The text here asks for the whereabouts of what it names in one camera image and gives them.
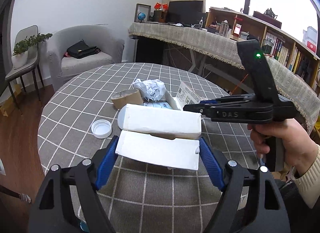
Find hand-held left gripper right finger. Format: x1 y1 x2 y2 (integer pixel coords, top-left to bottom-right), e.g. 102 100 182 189
199 136 292 233

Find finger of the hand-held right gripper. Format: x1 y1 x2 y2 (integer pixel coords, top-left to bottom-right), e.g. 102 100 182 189
199 94 256 105
183 103 218 117

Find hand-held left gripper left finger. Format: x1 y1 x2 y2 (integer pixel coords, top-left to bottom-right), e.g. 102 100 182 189
28 135 120 233

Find white plastic bottle cap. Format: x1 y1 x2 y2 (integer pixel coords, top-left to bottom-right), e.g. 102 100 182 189
91 119 112 139

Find blue printed tissue packet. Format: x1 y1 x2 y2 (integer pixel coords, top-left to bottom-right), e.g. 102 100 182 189
143 101 173 110

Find white cardboard box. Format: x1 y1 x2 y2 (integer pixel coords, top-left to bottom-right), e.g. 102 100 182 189
115 81 213 171

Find white paper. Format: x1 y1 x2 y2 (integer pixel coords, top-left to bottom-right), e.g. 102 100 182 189
132 79 166 102

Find brown cardboard tape roll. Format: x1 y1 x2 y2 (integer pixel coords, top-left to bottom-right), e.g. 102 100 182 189
111 89 143 109

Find person's right forearm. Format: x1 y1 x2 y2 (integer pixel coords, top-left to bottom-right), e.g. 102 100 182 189
294 145 320 210

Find person's right hand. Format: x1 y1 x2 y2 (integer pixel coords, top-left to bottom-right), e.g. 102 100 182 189
247 117 317 176

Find row of books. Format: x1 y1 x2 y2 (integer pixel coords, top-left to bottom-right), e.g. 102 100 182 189
262 31 313 78

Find wooden bookshelf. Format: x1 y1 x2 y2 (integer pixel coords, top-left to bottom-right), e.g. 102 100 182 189
205 7 320 91

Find beige fringed desk cloth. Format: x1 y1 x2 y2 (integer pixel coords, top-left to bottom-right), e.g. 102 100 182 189
129 22 320 133

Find grey checked tablecloth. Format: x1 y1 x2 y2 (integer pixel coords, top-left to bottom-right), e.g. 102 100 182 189
37 63 260 233

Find person's dark trousers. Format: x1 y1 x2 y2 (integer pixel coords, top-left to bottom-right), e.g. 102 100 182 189
276 173 320 233

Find black monitor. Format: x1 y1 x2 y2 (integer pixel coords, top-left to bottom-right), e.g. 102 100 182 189
167 1 203 23

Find grey armchair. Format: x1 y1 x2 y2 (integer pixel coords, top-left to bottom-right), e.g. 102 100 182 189
47 25 125 86

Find dark box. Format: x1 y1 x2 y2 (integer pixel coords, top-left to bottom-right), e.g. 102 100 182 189
153 10 167 22

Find flat cardboard piece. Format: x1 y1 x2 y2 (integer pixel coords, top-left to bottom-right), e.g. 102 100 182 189
0 84 23 117

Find black handbag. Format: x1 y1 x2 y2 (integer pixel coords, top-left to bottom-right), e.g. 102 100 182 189
66 40 101 59

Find grey chair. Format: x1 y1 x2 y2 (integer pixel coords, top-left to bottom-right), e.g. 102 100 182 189
5 25 45 109

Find potted green plant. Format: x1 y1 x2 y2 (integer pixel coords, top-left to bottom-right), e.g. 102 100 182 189
12 33 53 69

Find orange cord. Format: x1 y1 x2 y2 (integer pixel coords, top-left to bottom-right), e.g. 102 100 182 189
231 74 248 94

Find picture frame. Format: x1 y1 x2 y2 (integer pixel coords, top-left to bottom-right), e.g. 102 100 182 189
134 3 152 23

